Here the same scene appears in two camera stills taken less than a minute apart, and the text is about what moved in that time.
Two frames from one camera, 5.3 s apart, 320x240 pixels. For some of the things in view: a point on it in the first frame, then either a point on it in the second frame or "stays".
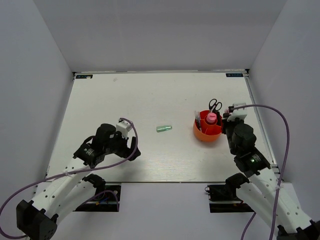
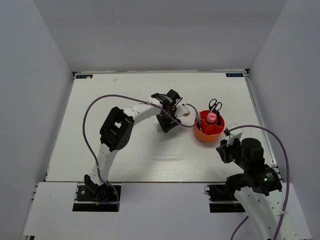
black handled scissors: [214, 106] stays
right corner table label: [234, 75] stays
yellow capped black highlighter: [218, 118] stays
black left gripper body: [119, 146] -> [165, 121]
